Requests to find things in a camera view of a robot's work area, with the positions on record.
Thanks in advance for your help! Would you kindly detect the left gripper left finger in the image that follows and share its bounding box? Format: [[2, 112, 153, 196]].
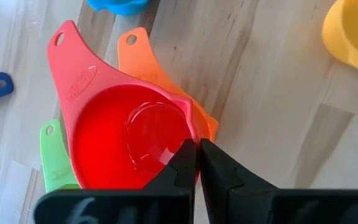
[[143, 139, 198, 194]]

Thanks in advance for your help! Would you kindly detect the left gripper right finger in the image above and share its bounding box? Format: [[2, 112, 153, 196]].
[[200, 139, 279, 194]]

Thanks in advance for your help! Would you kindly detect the red measuring cup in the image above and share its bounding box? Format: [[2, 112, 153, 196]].
[[46, 19, 201, 191]]

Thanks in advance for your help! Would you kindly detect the orange measuring cup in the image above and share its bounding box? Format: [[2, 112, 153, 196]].
[[117, 26, 220, 143]]

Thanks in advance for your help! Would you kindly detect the green measuring cup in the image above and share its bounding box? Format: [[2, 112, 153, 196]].
[[39, 119, 81, 194]]

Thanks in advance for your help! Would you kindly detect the teal measuring cup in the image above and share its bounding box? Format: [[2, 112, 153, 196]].
[[85, 0, 151, 16]]

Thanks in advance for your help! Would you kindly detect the yellow measuring cup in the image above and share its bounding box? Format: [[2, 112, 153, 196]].
[[321, 0, 358, 72]]

